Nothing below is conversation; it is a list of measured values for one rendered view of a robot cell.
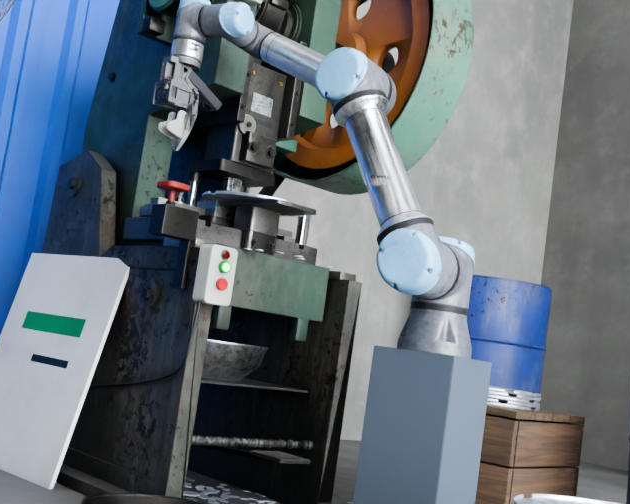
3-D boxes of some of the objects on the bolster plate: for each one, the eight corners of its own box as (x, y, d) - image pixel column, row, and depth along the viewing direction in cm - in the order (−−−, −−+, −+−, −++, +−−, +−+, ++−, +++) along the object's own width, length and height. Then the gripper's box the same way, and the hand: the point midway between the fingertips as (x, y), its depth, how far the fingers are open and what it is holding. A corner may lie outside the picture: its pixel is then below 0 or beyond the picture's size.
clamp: (205, 227, 237) (211, 189, 239) (152, 214, 226) (158, 175, 227) (192, 227, 242) (198, 190, 243) (139, 214, 231) (146, 176, 232)
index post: (307, 246, 248) (312, 212, 249) (299, 244, 246) (304, 210, 247) (301, 246, 250) (305, 213, 251) (293, 244, 248) (298, 210, 249)
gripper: (157, 57, 209) (142, 145, 206) (178, 52, 202) (163, 142, 200) (187, 69, 214) (173, 154, 212) (208, 64, 208) (194, 151, 205)
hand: (179, 146), depth 208 cm, fingers closed
